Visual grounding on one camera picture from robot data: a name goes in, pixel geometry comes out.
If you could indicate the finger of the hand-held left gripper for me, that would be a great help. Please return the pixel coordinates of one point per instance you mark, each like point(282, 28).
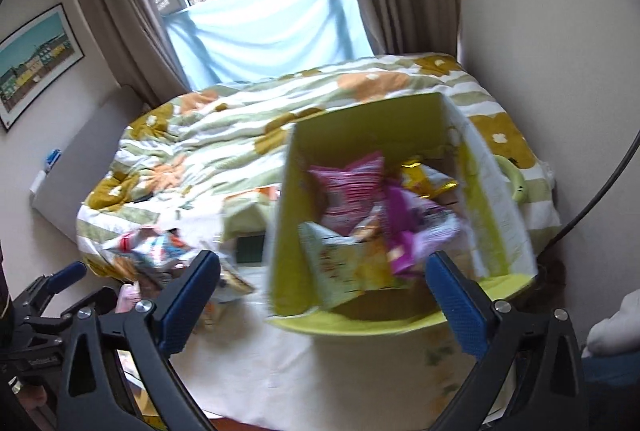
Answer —
point(102, 298)
point(67, 275)

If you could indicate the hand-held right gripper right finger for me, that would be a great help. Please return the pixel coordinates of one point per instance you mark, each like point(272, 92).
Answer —
point(457, 306)

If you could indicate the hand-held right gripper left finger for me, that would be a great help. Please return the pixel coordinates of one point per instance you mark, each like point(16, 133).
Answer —
point(192, 301)

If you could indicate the brown white yellow snack packet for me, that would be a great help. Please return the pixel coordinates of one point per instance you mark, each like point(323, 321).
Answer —
point(235, 283)

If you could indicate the silver red blue snack packet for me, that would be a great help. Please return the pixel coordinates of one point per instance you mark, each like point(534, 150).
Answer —
point(150, 251)

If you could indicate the dark green snack packet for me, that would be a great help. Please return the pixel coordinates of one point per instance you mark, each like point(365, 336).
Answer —
point(250, 250)

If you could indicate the yellow-green cardboard box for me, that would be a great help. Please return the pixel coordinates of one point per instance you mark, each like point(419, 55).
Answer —
point(295, 271)

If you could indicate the person's left hand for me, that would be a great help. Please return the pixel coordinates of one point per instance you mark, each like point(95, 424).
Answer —
point(35, 397)

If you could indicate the small pink packet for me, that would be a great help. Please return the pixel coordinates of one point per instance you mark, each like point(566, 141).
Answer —
point(127, 298)

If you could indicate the purple snack packet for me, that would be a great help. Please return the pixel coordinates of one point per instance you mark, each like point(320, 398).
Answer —
point(410, 231)

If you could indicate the pale green orange snack packet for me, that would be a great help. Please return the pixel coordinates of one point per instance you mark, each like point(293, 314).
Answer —
point(252, 211)

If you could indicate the blue white small object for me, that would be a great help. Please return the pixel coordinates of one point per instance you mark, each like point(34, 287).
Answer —
point(51, 160)

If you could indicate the white yellow chips packet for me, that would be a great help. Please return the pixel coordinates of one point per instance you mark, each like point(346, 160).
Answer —
point(345, 271)

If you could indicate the white panel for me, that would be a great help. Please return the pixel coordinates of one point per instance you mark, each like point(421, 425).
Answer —
point(85, 151)

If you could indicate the gold snack packet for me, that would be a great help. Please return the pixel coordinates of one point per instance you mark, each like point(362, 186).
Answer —
point(425, 176)

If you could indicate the white floral tablecloth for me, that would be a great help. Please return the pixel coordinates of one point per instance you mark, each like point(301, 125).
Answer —
point(325, 371)

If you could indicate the white cloth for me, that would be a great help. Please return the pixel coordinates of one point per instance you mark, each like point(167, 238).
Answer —
point(615, 326)

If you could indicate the pink striped snack packet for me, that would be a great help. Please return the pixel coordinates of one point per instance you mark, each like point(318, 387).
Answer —
point(345, 186)

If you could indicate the floral green striped blanket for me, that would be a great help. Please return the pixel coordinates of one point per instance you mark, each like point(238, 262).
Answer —
point(225, 131)

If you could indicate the framed wall poster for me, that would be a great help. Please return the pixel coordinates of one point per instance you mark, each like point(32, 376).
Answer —
point(35, 61)

